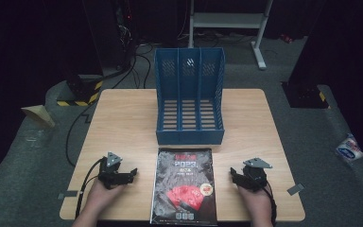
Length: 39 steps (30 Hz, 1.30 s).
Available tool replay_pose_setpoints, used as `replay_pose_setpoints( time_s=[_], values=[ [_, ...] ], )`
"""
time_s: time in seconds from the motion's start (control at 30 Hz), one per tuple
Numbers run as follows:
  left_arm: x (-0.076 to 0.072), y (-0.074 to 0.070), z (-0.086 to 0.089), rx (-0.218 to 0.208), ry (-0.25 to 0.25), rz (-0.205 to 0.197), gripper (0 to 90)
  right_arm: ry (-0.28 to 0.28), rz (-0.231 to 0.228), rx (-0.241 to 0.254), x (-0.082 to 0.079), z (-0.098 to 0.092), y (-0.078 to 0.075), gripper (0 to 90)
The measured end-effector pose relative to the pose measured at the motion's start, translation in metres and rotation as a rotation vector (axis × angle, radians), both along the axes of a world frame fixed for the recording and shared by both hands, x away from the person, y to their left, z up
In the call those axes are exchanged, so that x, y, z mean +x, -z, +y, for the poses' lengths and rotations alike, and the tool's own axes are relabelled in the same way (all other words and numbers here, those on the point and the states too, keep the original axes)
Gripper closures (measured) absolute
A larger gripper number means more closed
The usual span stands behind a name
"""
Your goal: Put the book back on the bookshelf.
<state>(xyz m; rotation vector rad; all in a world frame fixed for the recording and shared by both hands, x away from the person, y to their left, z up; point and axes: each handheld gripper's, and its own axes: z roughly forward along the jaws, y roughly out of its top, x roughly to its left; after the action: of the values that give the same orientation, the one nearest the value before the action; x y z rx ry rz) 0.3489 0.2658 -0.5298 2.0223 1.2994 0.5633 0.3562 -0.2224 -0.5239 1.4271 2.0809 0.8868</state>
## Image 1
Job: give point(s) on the small red object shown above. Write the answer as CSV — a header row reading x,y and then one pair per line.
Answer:
x,y
286,38

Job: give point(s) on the blue plastic file rack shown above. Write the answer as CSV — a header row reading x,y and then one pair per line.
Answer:
x,y
189,91

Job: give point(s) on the person's right hand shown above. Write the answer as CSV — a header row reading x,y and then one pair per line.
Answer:
x,y
258,203

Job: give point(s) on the dark equipment rack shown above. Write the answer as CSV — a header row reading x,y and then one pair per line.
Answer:
x,y
124,31

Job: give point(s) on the person's left hand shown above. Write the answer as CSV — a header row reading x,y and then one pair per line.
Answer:
x,y
102,197

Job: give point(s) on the tan cardboard piece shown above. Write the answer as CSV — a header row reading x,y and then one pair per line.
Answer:
x,y
39,114

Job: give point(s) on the black and red magazine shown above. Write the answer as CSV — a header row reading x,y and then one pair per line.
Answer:
x,y
184,186

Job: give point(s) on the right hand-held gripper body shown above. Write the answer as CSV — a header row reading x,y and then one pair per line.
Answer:
x,y
255,176

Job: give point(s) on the grey tape strip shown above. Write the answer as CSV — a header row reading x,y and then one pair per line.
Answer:
x,y
295,189
67,194

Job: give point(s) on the black yellow-striped stand base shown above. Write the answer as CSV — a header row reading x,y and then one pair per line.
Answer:
x,y
82,94

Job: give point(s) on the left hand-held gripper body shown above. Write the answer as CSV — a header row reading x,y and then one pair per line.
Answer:
x,y
108,173

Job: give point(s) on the white and blue packet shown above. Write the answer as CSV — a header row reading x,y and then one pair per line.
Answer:
x,y
349,148

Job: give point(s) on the white metal stand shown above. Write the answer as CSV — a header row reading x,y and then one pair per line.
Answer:
x,y
230,19

